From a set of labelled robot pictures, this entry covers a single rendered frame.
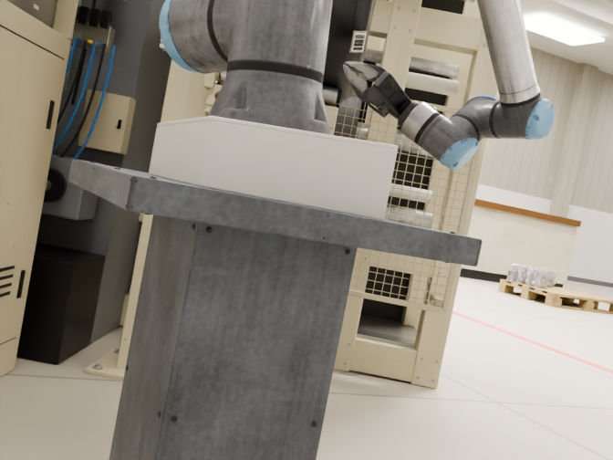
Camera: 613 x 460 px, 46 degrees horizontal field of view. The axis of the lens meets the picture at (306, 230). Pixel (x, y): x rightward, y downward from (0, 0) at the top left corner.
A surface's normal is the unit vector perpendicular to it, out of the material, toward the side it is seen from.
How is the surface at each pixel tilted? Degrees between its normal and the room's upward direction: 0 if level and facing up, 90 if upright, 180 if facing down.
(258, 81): 71
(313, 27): 87
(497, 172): 90
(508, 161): 90
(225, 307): 90
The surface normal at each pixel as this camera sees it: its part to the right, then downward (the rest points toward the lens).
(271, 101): 0.05, -0.29
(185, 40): -0.70, 0.44
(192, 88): -0.03, 0.04
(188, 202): 0.43, 0.12
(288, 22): 0.19, 0.07
